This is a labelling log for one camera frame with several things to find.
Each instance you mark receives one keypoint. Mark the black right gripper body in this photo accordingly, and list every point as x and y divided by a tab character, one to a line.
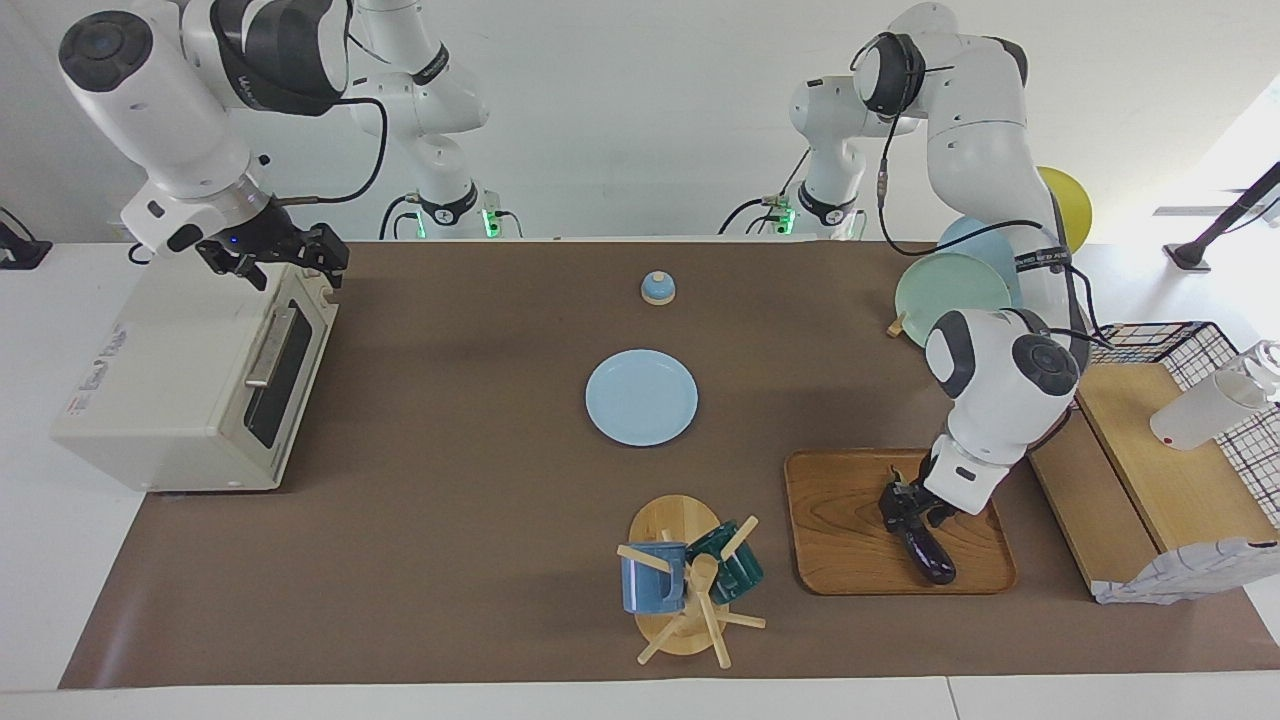
265	240

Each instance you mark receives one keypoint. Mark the blue service bell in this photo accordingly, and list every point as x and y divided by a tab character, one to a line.
658	290

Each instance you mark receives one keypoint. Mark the cream toaster oven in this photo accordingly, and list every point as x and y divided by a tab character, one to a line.
160	370

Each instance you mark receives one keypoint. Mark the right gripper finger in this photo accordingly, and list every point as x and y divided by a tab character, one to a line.
336	252
230	260

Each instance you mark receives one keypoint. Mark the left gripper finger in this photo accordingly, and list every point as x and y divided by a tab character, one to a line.
941	518
893	518

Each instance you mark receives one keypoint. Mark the white tumbler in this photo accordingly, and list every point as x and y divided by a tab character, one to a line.
1200	415

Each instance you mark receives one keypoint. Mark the wooden plate rack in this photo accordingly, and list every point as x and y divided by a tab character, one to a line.
897	325

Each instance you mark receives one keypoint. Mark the black clamp mount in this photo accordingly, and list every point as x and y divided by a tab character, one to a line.
20	255

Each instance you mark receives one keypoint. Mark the wooden two-step shelf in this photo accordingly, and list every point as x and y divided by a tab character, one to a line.
1180	490

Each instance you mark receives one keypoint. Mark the wooden shelf box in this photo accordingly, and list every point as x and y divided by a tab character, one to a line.
1190	575

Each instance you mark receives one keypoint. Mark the yellow plate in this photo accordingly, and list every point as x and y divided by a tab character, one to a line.
1070	200

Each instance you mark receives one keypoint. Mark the large light blue plate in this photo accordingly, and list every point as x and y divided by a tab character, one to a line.
975	235

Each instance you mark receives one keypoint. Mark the brown table mat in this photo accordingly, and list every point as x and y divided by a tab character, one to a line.
450	500

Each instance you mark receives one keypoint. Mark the blue mug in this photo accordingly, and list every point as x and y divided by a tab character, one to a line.
645	590

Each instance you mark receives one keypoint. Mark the mint green plate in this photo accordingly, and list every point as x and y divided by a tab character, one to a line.
945	290

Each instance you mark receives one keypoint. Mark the dark green mug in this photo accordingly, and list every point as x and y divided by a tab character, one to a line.
740	575

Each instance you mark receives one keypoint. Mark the dark purple eggplant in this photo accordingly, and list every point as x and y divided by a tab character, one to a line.
930	555

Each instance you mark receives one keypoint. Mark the small light blue plate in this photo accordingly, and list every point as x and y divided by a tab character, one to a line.
640	398

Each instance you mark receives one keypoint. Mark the black stand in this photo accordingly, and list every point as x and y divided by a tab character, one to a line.
1215	230

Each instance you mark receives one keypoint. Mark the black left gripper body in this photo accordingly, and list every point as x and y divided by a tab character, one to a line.
915	492

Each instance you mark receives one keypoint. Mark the wooden mug tree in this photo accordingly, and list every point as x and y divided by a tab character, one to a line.
675	520

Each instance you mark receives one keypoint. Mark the wooden serving tray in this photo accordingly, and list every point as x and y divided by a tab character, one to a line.
840	530

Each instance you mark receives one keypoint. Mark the toaster oven glass door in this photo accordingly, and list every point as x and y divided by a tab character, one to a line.
295	375

